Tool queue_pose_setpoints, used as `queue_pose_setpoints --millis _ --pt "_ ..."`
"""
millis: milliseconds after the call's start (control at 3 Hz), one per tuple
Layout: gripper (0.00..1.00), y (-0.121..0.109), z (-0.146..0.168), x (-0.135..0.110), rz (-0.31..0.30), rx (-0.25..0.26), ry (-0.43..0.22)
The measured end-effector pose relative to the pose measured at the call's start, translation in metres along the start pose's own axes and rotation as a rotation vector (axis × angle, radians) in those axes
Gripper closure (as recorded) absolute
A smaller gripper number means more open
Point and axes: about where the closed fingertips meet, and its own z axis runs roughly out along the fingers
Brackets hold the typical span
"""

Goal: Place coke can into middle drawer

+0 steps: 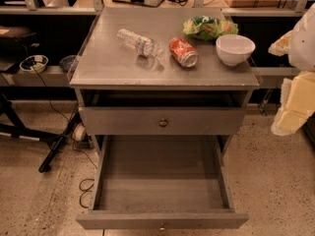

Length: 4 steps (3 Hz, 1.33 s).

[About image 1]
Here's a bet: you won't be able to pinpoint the green chip bag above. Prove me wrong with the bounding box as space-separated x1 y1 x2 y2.
183 16 238 41

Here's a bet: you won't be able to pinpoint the open grey middle drawer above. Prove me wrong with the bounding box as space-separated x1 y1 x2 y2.
77 136 249 230

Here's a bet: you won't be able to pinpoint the grey metal drawer cabinet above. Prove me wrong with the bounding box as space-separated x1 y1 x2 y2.
67 6 264 162

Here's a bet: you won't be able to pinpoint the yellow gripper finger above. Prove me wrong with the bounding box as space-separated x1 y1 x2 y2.
271 72 315 136
268 30 292 56

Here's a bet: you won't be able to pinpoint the closed grey top drawer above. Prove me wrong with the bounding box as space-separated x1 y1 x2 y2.
79 107 245 135

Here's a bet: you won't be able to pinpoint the red coke can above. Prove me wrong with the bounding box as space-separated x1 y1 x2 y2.
169 37 199 68

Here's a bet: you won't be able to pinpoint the black stand legs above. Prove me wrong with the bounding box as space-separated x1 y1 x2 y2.
0 94 80 173

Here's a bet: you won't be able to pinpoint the black bag on shelf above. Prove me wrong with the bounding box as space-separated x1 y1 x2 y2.
0 26 37 72

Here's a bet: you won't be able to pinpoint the grey metal shelf rack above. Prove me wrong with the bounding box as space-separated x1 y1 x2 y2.
0 0 315 90

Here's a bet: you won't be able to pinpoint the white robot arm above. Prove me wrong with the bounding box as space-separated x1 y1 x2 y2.
268 4 315 136

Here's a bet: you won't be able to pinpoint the white bowl on shelf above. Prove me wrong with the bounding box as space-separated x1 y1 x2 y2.
20 55 48 74

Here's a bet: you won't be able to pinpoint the white ceramic bowl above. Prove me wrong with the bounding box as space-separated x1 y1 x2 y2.
216 34 256 66

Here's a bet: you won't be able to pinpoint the black cable on floor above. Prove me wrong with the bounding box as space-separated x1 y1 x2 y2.
31 64 99 209

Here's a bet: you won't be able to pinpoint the clear plastic water bottle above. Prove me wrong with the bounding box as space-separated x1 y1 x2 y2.
116 29 163 58

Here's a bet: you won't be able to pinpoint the dark bowl on shelf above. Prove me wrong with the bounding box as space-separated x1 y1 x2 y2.
59 55 77 73

